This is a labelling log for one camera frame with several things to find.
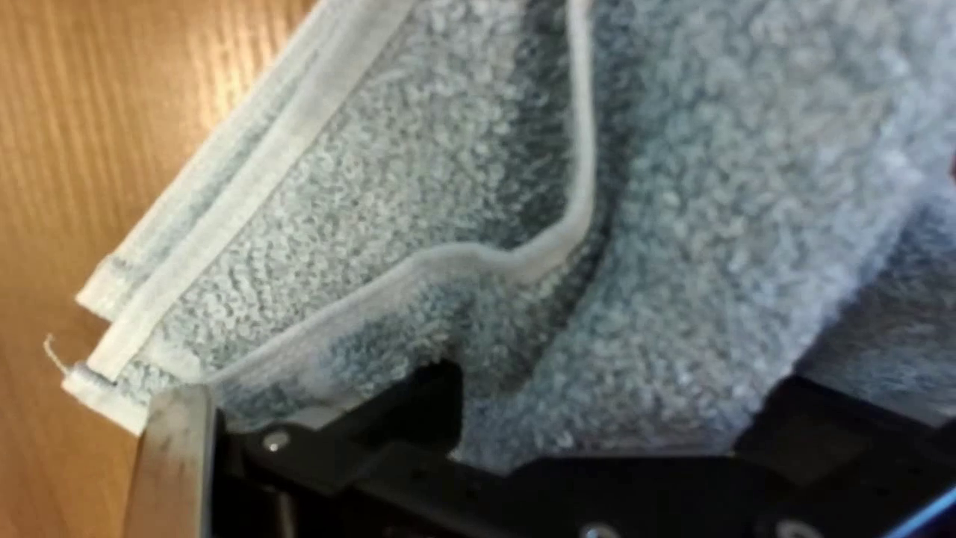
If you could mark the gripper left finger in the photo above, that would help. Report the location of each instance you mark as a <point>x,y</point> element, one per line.
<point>373,441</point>

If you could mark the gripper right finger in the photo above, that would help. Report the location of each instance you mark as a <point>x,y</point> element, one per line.
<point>836,441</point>

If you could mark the light blue terry towel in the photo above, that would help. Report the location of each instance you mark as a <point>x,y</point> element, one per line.
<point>672,224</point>

